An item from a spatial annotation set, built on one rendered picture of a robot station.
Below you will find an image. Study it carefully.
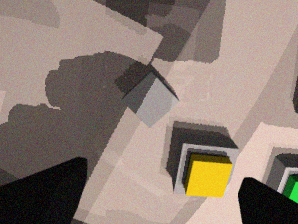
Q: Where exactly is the yellow button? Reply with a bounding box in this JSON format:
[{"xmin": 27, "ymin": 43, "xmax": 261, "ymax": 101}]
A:
[{"xmin": 172, "ymin": 132, "xmax": 239, "ymax": 197}]

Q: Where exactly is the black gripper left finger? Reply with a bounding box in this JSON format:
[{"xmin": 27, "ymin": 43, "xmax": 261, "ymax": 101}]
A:
[{"xmin": 0, "ymin": 156, "xmax": 88, "ymax": 224}]

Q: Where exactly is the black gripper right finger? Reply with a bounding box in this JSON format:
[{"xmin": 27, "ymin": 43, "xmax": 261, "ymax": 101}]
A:
[{"xmin": 238, "ymin": 177, "xmax": 298, "ymax": 224}]

